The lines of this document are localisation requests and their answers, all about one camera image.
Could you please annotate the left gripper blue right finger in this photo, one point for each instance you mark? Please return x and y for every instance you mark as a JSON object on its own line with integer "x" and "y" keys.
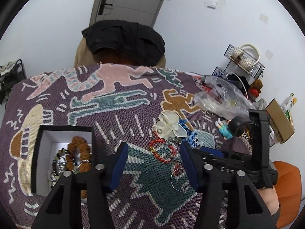
{"x": 192, "y": 160}

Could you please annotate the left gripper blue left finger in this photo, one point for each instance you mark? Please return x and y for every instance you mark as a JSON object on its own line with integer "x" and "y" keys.
{"x": 115, "y": 164}

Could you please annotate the thin silver hoop bangle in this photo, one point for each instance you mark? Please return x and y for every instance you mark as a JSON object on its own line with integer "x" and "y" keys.
{"x": 179, "y": 180}

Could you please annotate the white fabric flower hair clip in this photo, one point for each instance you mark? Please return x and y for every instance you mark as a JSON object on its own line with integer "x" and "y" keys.
{"x": 168, "y": 127}

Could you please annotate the black jewelry box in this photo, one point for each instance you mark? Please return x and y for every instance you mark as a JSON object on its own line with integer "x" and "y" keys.
{"x": 49, "y": 159}

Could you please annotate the right hand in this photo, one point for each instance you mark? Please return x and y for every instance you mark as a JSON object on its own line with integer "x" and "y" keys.
{"x": 270, "y": 198}

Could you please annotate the orange chair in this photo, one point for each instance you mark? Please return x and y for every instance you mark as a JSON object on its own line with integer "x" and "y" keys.
{"x": 289, "y": 191}

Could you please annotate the open cardboard box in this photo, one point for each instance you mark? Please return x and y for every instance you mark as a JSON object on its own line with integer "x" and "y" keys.
{"x": 280, "y": 124}

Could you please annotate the small anime figurine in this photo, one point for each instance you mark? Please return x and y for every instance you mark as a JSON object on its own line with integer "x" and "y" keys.
{"x": 230, "y": 128}

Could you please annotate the purple patterned woven blanket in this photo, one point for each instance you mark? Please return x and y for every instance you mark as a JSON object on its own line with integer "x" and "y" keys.
{"x": 121, "y": 103}

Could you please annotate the clear plastic bag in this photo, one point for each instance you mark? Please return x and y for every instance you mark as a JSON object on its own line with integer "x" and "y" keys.
{"x": 223, "y": 99}

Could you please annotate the brown plush toy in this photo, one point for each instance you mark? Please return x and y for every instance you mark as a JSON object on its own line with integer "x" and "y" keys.
{"x": 255, "y": 88}

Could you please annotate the black garment on chair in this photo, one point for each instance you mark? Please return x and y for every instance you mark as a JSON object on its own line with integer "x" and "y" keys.
{"x": 138, "y": 42}

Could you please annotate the black shoe rack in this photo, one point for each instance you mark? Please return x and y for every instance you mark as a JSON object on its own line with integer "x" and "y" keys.
{"x": 11, "y": 74}

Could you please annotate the grey door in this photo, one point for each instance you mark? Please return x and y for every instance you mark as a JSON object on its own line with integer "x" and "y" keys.
{"x": 140, "y": 11}

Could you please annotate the black wire wall basket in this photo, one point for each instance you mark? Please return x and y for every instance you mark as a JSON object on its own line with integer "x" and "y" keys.
{"x": 255, "y": 74}

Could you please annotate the black door handle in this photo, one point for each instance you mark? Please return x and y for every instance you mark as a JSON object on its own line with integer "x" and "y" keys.
{"x": 102, "y": 6}

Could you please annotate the white light switch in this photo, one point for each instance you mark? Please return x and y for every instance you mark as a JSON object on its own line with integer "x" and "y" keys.
{"x": 212, "y": 4}

